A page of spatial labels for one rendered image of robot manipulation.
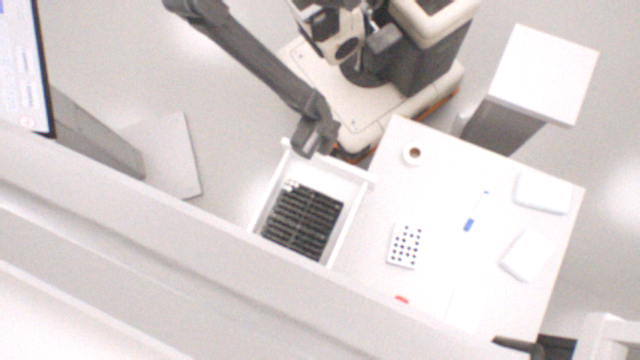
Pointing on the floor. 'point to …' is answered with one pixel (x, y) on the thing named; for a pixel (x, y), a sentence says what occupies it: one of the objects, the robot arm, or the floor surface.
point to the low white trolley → (439, 242)
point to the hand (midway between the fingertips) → (324, 146)
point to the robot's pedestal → (528, 92)
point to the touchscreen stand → (132, 147)
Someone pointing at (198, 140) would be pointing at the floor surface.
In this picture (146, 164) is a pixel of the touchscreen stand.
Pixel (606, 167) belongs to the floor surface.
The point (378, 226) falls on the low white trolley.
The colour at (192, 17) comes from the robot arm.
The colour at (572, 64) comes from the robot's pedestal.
